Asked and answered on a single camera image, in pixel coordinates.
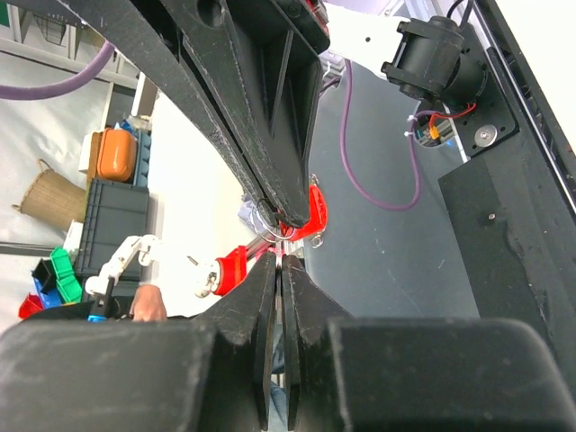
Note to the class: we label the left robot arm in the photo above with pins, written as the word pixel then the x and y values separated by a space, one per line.
pixel 424 59

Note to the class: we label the silver key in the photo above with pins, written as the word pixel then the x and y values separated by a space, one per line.
pixel 279 253

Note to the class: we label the person's hand in background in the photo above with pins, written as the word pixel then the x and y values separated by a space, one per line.
pixel 148 304

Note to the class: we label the white red teleoperation device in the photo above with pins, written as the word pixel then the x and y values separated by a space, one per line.
pixel 175 268

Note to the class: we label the dark plastic crate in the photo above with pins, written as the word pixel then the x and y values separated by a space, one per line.
pixel 113 212

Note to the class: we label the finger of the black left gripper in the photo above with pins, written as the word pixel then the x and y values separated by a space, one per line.
pixel 142 31
pixel 250 82

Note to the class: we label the colourful storage bins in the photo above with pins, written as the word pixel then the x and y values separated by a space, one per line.
pixel 55 283

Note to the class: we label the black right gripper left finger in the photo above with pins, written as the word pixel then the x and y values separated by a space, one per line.
pixel 210 373

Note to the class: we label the red key tag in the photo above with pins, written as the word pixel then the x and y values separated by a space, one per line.
pixel 319 217

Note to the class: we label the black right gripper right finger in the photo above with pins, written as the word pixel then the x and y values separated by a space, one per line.
pixel 372 374

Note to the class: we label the black front mounting rail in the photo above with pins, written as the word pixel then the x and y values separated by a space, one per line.
pixel 512 203

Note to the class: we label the woven basket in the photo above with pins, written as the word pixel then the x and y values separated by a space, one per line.
pixel 53 199

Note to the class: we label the orange container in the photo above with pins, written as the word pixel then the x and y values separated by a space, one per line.
pixel 117 155

